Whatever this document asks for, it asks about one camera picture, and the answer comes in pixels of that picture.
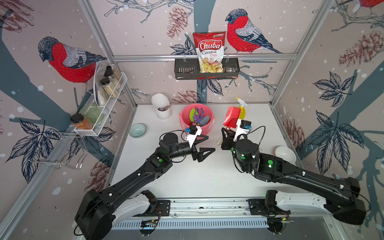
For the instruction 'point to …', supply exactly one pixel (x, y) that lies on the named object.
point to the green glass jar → (91, 112)
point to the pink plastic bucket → (185, 120)
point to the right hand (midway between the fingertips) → (222, 129)
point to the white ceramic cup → (162, 104)
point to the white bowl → (286, 154)
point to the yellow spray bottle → (242, 113)
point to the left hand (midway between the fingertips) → (212, 142)
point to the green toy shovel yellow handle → (192, 111)
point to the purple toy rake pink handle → (198, 115)
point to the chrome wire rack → (81, 137)
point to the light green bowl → (137, 130)
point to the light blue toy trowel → (204, 121)
